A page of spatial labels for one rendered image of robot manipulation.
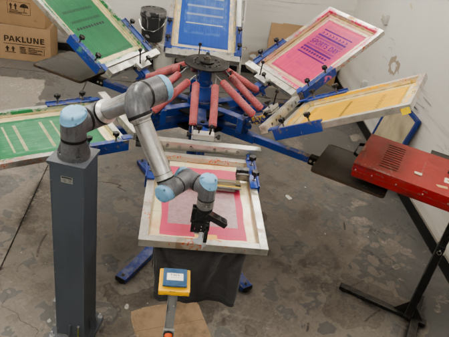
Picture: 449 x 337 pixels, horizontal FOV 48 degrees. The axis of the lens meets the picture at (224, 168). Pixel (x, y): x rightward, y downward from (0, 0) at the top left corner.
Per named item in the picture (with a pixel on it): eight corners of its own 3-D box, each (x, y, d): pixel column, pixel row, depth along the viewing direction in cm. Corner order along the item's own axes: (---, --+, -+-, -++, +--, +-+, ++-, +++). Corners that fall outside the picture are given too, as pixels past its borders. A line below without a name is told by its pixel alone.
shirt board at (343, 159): (393, 178, 327) (397, 167, 323) (379, 208, 295) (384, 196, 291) (212, 112, 370) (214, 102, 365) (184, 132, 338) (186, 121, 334)
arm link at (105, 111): (71, 110, 234) (145, 77, 198) (95, 101, 245) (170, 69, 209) (81, 134, 236) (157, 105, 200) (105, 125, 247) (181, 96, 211)
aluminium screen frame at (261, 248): (266, 255, 230) (268, 249, 228) (137, 245, 223) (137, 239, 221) (250, 166, 297) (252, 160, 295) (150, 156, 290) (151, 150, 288)
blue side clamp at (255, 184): (257, 197, 272) (260, 186, 268) (248, 196, 271) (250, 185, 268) (252, 168, 297) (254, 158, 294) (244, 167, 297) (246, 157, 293)
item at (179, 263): (236, 308, 260) (250, 245, 238) (147, 303, 255) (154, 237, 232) (235, 303, 263) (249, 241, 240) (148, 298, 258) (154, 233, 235)
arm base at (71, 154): (51, 158, 230) (50, 140, 224) (65, 143, 242) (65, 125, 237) (82, 166, 228) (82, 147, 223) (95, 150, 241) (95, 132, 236)
